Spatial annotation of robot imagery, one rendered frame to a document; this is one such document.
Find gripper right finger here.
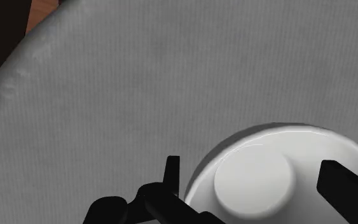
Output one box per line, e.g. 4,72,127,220
316,159,358,224

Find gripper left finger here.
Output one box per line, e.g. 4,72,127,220
82,155,226,224

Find white bowl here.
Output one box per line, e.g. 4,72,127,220
183,122,358,224

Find grey fabric upholstered furniture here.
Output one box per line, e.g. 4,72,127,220
0,0,358,224

